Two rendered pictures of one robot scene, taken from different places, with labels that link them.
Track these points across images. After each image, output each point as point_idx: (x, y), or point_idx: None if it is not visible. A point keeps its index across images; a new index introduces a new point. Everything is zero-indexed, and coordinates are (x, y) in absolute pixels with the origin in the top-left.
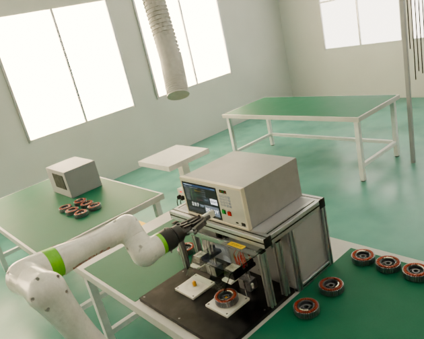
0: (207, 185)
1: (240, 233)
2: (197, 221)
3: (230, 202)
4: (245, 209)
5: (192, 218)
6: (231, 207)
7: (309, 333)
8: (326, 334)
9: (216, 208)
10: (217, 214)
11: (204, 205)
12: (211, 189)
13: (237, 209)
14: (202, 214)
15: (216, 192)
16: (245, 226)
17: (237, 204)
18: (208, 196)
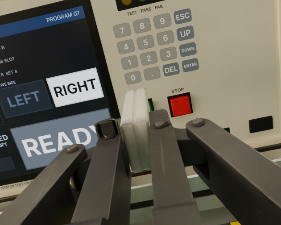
0: (29, 1)
1: (277, 160)
2: (180, 160)
3: (193, 37)
4: None
5: (66, 167)
6: (194, 66)
7: None
8: None
9: (92, 113)
10: (96, 143)
11: (10, 133)
12: (60, 14)
13: (238, 59)
14: (126, 116)
15: (95, 21)
16: (274, 126)
17: (244, 27)
18: (36, 72)
